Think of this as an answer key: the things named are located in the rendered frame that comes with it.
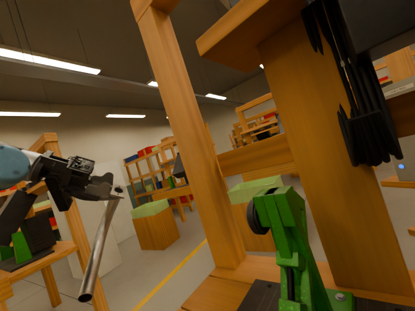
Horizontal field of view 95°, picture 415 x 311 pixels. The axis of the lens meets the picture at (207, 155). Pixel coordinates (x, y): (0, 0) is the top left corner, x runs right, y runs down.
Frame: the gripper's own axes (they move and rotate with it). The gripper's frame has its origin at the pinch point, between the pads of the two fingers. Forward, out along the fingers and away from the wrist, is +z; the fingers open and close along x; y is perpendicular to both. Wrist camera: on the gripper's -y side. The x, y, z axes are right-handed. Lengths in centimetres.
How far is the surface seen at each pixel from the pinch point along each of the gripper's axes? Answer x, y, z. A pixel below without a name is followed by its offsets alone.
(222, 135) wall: 952, -136, 515
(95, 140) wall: 684, -316, -66
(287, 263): -35, 22, 28
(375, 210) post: -33, 37, 43
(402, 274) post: -40, 30, 52
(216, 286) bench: -20.0, -8.8, 36.9
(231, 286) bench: -22.4, -4.8, 39.1
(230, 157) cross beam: 3.8, 25.1, 30.7
